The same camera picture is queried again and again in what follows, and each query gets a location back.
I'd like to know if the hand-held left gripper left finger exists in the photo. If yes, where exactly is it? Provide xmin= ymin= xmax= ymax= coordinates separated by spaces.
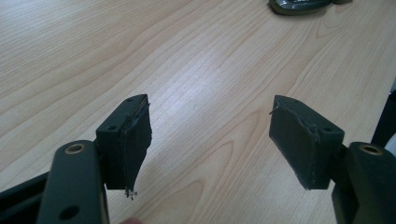
xmin=95 ymin=93 xmax=153 ymax=201

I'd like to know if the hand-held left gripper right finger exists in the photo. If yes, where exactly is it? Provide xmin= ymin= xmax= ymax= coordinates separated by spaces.
xmin=268 ymin=94 xmax=346 ymax=190

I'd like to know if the black upright object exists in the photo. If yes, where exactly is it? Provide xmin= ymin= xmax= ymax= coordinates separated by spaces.
xmin=371 ymin=89 xmax=396 ymax=149

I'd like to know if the dark glossy object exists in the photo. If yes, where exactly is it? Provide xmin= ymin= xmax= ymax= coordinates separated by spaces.
xmin=268 ymin=0 xmax=334 ymax=16

